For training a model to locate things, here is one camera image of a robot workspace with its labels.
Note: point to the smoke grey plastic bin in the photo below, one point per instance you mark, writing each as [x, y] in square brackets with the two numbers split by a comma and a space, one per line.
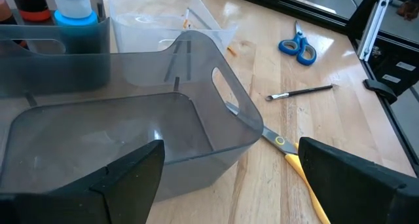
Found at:
[98, 129]
[104, 37]

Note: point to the blue paint bottle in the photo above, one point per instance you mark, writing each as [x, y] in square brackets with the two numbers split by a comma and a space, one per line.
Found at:
[73, 4]

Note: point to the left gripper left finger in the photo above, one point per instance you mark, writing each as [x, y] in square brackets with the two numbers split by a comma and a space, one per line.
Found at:
[131, 184]

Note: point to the silver aluminium bracket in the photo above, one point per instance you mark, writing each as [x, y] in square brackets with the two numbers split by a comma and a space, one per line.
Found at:
[374, 27]

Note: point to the black table edge clamp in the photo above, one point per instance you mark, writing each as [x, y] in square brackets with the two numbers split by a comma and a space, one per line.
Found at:
[381, 89]

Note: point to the brown paint bottle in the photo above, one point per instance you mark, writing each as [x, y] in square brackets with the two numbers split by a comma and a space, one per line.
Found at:
[4, 12]

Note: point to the black paintbrush silver ferrule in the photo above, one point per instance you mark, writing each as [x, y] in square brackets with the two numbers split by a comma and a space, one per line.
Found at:
[304, 92]

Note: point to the orange paint bottle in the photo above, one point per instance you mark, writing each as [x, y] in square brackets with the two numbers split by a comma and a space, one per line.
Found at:
[31, 4]

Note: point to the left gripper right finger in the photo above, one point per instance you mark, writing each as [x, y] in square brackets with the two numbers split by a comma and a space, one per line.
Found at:
[353, 191]

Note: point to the clear plastic bin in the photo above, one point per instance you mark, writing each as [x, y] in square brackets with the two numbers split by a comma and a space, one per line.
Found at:
[147, 30]

